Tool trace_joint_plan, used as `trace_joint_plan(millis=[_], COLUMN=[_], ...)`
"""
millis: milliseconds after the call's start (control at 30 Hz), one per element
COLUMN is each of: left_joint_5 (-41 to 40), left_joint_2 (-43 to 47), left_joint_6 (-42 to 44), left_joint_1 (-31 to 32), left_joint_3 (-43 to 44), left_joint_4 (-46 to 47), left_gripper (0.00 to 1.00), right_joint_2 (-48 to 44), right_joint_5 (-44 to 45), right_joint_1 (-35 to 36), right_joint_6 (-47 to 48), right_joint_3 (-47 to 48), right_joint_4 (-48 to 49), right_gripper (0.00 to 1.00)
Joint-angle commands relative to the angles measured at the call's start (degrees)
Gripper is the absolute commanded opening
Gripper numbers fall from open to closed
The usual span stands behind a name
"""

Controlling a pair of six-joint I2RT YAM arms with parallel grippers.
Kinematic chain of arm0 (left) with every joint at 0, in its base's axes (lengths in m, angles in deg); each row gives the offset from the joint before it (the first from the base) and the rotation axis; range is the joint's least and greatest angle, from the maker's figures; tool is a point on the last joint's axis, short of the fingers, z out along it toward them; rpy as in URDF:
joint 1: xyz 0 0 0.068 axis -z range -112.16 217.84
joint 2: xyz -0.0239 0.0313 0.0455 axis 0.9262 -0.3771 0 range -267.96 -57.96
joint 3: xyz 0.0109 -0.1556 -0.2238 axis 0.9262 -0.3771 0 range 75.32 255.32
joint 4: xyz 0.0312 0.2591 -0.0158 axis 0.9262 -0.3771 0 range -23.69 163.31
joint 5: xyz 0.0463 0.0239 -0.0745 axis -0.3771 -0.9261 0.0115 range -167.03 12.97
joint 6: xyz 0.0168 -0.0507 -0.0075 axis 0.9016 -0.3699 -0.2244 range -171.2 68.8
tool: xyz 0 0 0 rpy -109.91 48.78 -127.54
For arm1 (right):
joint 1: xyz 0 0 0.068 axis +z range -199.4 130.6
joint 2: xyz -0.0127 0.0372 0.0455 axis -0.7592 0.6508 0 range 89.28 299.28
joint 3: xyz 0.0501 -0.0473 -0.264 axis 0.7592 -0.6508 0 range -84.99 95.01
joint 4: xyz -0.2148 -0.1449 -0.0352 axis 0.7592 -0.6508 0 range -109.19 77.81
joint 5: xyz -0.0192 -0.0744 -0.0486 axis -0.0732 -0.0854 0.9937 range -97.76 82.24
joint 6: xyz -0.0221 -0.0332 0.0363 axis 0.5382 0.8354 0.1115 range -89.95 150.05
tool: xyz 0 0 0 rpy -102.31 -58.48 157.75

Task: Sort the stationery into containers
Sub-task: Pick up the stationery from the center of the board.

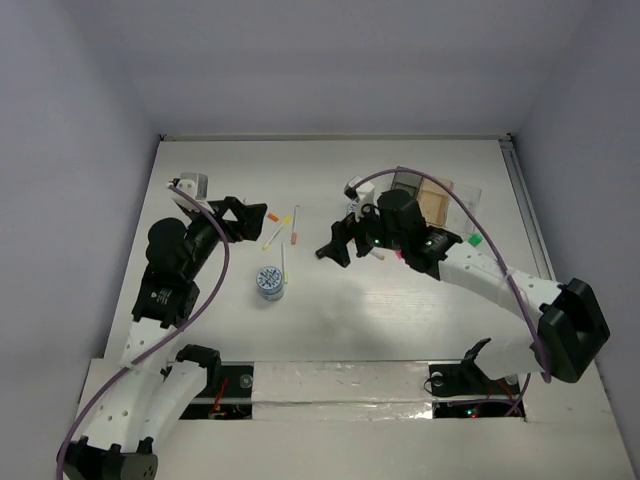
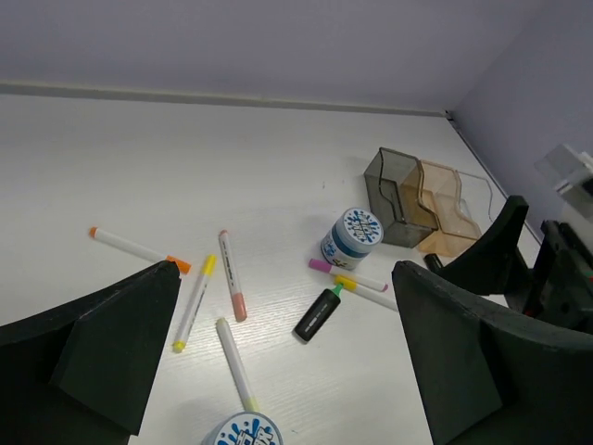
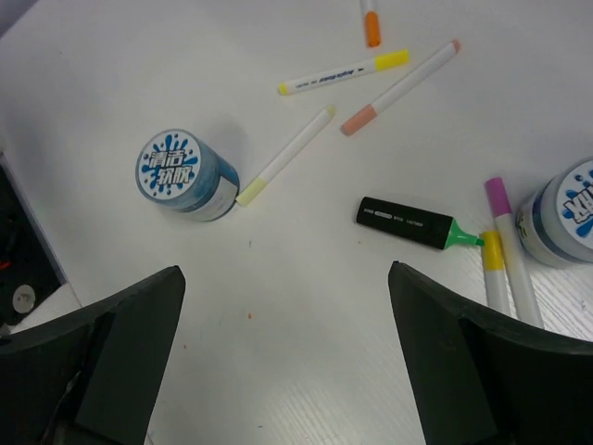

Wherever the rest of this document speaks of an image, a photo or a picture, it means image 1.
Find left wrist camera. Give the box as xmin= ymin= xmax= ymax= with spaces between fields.
xmin=167 ymin=172 xmax=208 ymax=202

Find peach cap marker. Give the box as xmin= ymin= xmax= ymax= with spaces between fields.
xmin=290 ymin=205 xmax=300 ymax=245

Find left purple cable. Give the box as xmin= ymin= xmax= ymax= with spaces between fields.
xmin=56 ymin=185 xmax=232 ymax=479

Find pale yellow cap marker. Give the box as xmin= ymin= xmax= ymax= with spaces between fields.
xmin=280 ymin=240 xmax=289 ymax=285

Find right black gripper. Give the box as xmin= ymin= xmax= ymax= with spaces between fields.
xmin=321 ymin=195 xmax=406 ymax=267

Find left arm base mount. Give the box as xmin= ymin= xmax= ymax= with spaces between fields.
xmin=180 ymin=363 xmax=254 ymax=420

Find silver taped strip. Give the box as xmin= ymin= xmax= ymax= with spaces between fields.
xmin=251 ymin=361 xmax=433 ymax=421

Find clear plastic bin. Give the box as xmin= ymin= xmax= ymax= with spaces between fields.
xmin=442 ymin=183 xmax=484 ymax=240

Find green highlighter cap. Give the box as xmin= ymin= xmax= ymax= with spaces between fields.
xmin=468 ymin=233 xmax=483 ymax=247

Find yellow end marker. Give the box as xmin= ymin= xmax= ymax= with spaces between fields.
xmin=370 ymin=250 xmax=385 ymax=261

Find blue white round jar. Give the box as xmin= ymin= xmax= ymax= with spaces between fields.
xmin=256 ymin=266 xmax=285 ymax=301

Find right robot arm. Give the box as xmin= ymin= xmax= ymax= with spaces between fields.
xmin=315 ymin=190 xmax=610 ymax=392

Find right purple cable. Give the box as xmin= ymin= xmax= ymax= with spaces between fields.
xmin=357 ymin=169 xmax=553 ymax=417

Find purple cable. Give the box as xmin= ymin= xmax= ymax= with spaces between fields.
xmin=56 ymin=185 xmax=232 ymax=479
xmin=357 ymin=169 xmax=553 ymax=417

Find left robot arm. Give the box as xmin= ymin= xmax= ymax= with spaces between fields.
xmin=56 ymin=193 xmax=267 ymax=479

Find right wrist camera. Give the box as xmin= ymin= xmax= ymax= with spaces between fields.
xmin=344 ymin=176 xmax=375 ymax=221

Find dark grey plastic bin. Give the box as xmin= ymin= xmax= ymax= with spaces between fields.
xmin=391 ymin=167 xmax=423 ymax=199

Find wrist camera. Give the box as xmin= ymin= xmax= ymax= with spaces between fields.
xmin=344 ymin=176 xmax=375 ymax=221
xmin=167 ymin=172 xmax=208 ymax=202

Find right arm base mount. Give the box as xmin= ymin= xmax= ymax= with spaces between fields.
xmin=423 ymin=338 xmax=526 ymax=419

